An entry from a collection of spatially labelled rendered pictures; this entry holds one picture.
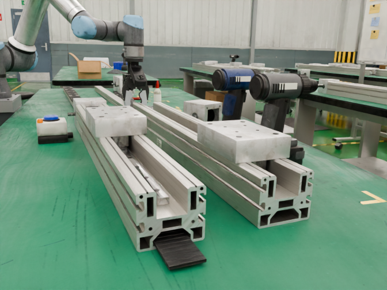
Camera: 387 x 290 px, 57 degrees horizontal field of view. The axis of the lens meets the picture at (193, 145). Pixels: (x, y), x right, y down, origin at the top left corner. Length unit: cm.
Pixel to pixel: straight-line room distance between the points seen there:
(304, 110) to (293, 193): 224
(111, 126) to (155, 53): 1159
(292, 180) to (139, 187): 25
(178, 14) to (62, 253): 1219
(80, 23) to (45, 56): 1084
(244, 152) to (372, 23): 376
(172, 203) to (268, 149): 19
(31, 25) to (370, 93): 180
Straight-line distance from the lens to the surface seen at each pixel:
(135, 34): 139
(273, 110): 84
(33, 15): 173
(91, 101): 124
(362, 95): 237
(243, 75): 101
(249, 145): 60
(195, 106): 121
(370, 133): 327
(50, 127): 109
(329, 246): 56
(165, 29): 1243
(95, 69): 330
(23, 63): 181
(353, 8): 907
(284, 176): 62
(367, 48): 430
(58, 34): 1218
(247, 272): 48
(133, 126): 78
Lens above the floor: 104
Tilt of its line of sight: 15 degrees down
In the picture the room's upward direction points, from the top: 1 degrees clockwise
